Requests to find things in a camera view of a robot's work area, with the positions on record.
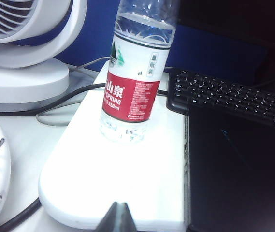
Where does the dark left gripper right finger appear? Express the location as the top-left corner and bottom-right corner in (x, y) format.
(119, 202), (138, 232)

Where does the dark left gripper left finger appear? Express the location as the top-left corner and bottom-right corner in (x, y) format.
(95, 202), (120, 232)

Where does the black Hasee laptop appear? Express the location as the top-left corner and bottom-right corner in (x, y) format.
(187, 106), (275, 232)

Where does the white desk riser board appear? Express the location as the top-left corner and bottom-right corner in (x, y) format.
(38, 63), (189, 232)

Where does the red label water bottle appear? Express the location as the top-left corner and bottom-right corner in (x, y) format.
(99, 0), (177, 144)

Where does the black desktop keyboard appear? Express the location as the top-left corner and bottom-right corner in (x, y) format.
(165, 67), (275, 133)

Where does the white desk fan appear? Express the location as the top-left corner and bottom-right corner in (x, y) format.
(0, 0), (77, 112)

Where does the blue office partition panel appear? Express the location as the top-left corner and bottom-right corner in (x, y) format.
(55, 0), (267, 83)

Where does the black ASUS computer monitor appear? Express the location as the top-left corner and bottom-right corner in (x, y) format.
(177, 0), (275, 95)

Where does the thick black cable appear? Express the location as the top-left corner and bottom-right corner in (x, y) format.
(0, 199), (43, 232)

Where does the black keyboard cable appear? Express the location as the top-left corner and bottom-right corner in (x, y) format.
(0, 83), (170, 116)

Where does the thin grey fan cable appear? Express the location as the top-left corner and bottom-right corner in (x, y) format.
(69, 57), (112, 73)

